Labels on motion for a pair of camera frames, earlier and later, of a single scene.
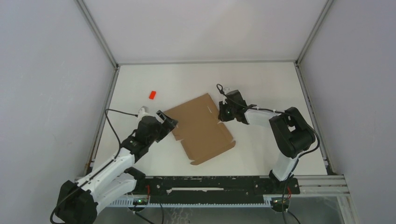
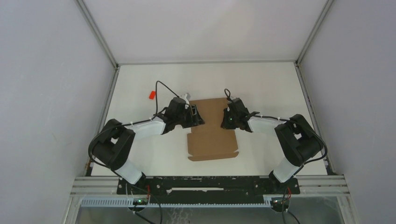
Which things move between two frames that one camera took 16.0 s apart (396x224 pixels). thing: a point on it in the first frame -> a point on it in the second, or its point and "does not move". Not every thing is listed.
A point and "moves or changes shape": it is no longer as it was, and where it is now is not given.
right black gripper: x=222 y=116 -> x=225 y=124
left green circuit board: x=142 y=201 does not move
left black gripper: x=168 y=125 -> x=194 y=120
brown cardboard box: x=202 y=136 moves or changes shape
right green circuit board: x=281 y=203 does not move
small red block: x=152 y=94 does not move
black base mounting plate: x=216 y=186 does not move
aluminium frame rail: x=321 y=185 does not move
